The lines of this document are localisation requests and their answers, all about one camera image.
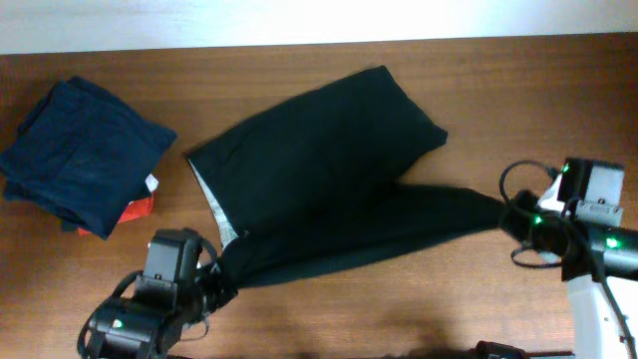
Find black shorts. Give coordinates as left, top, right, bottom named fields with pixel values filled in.
left=187, top=66, right=503, bottom=288

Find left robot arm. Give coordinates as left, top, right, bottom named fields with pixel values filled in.
left=77, top=228, right=237, bottom=359

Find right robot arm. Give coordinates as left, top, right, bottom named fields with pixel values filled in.
left=498, top=158, right=637, bottom=358

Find folded red garment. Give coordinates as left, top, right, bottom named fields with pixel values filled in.
left=74, top=174, right=160, bottom=239

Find folded navy blue garment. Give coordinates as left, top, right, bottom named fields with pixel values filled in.
left=1, top=77, right=176, bottom=238

